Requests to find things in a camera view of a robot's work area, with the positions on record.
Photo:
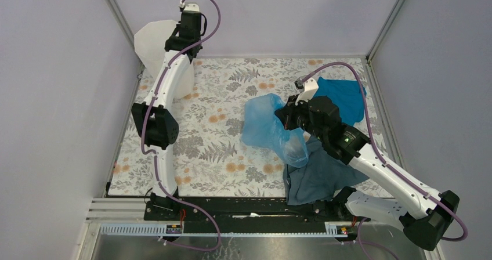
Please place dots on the floral patterned table mat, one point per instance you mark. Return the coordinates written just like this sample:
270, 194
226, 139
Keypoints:
209, 157

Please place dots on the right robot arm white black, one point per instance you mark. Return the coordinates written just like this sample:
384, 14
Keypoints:
421, 212

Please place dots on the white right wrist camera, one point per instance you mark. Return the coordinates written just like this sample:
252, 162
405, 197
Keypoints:
308, 90

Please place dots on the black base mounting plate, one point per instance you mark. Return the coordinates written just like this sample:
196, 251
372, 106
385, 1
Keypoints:
247, 215

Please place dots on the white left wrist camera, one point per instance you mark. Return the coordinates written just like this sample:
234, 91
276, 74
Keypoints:
190, 7

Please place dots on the grey-blue crumpled cloth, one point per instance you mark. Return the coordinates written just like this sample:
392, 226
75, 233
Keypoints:
320, 178

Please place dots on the blue plastic trash bag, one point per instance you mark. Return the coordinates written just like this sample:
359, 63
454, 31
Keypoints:
263, 129

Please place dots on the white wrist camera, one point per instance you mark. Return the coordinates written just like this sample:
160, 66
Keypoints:
308, 90
190, 7

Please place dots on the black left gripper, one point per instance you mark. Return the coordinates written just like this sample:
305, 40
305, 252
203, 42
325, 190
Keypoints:
198, 35

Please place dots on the white paper trash bin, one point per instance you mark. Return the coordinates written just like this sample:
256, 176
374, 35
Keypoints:
149, 43

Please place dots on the aluminium frame rails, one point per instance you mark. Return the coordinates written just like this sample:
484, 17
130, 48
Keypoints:
116, 231

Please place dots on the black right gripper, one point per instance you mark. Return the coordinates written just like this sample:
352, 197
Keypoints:
286, 114

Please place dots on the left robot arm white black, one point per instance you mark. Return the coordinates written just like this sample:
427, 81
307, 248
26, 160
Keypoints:
156, 126

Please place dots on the teal folded cloth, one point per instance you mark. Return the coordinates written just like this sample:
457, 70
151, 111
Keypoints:
346, 95

